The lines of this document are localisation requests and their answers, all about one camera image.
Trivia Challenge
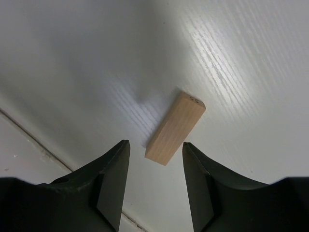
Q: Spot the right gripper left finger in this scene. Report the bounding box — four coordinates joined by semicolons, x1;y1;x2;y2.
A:
0;140;130;232

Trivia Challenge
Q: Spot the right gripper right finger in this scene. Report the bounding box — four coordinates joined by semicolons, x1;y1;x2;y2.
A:
182;143;309;232

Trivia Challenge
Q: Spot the wood block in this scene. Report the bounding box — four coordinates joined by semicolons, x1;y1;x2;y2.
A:
145;92;206;166

